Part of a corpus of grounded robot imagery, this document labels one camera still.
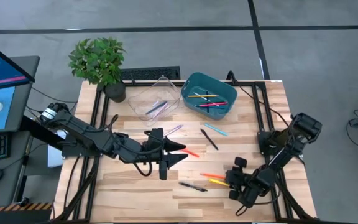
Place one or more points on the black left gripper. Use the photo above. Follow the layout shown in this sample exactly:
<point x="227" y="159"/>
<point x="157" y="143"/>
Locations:
<point x="154" y="149"/>

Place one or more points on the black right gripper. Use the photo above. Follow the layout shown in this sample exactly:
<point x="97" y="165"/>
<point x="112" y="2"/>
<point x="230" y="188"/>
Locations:
<point x="249" y="186"/>

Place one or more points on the yellow pen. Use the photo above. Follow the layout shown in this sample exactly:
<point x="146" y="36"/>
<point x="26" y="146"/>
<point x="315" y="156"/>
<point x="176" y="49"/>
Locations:
<point x="218" y="182"/>

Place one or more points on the orange pen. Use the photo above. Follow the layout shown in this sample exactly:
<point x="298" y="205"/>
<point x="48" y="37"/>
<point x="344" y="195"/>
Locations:
<point x="191" y="153"/>

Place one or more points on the translucent purple pen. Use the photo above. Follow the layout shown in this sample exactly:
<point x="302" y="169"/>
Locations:
<point x="174" y="130"/>

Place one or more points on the black Pilot gel pen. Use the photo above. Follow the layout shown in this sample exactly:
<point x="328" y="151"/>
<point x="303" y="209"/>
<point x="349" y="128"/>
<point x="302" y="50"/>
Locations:
<point x="193" y="187"/>

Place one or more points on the pink pen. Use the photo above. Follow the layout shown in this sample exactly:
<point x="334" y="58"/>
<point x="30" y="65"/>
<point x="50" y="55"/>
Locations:
<point x="161" y="111"/>

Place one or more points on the dark blue pen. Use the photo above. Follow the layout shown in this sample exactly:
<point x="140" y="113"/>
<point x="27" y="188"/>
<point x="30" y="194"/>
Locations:
<point x="156" y="107"/>

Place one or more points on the pale lilac pen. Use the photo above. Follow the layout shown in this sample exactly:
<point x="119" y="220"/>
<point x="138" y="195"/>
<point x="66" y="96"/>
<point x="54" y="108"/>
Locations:
<point x="156" y="103"/>

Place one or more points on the white pencil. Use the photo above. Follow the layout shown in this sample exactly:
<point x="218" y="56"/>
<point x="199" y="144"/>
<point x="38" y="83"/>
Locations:
<point x="197" y="95"/>

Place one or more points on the black pencil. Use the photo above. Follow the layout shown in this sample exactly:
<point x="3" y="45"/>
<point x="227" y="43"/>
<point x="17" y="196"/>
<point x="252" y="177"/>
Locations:
<point x="207" y="100"/>

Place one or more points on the pink pencil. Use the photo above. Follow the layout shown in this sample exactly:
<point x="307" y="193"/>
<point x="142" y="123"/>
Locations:
<point x="213" y="104"/>

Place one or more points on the yellow pencil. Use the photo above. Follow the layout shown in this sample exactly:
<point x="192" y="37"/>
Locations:
<point x="202" y="96"/>

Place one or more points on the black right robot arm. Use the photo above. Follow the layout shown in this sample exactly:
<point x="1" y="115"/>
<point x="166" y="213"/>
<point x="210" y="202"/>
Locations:
<point x="303" y="126"/>

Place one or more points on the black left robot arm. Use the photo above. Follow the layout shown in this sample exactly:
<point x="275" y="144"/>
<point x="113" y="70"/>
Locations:
<point x="85" y="137"/>

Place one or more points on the slim black pen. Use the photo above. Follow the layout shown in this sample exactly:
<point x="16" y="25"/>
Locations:
<point x="209" y="139"/>

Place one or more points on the turquoise pen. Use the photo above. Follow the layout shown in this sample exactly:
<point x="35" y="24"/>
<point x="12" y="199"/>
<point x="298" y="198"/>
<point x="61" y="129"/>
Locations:
<point x="215" y="129"/>

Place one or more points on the clear plastic bin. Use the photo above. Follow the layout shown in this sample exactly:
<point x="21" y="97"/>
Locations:
<point x="141" y="102"/>

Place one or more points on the teal plastic bin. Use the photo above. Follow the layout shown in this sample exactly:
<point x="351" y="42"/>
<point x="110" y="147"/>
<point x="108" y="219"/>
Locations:
<point x="225" y="93"/>

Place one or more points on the white box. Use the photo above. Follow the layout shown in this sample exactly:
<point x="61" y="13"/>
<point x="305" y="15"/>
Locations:
<point x="54" y="158"/>

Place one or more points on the green potted plant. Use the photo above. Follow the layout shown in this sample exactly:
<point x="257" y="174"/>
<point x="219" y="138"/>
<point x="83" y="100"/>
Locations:
<point x="98" y="59"/>

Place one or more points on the yellow black hazard strip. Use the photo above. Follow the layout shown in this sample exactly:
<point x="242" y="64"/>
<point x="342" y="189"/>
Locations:
<point x="17" y="207"/>

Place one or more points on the grey computer desk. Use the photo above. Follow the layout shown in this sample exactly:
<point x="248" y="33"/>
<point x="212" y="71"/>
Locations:
<point x="9" y="180"/>

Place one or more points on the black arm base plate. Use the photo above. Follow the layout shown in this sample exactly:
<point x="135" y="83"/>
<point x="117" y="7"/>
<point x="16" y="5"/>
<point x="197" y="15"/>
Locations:
<point x="82" y="152"/>
<point x="263" y="146"/>

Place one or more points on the black aluminium table frame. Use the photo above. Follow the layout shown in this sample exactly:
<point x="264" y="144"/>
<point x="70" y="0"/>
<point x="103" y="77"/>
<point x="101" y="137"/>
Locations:
<point x="244" y="83"/>

